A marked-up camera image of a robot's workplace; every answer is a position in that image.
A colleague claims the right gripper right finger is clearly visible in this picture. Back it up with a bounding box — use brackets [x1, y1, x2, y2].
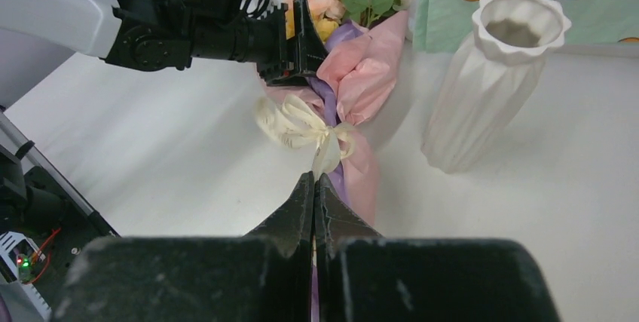
[314, 176, 560, 321]

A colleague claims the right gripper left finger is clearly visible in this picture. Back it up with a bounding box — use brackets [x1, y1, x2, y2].
[50, 173, 314, 321]

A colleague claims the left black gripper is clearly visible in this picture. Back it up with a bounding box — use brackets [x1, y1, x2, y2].
[139, 0, 329, 87]

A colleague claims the pink purple flower bouquet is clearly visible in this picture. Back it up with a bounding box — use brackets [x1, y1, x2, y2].
[254, 0, 415, 228]

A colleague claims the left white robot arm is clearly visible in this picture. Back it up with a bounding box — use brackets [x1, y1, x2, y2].
[1, 0, 328, 87]

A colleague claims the white ribbed vase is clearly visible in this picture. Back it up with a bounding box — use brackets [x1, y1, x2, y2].
[421, 0, 572, 173]

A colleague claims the small circuit board with LED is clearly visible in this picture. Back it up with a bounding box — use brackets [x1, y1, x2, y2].
[15, 253, 35, 284]

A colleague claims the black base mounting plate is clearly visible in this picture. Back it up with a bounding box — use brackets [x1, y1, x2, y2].
[0, 109, 121, 305]

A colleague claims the white slotted cable duct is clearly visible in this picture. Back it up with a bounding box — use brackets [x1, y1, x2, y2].
[1, 232, 51, 321]

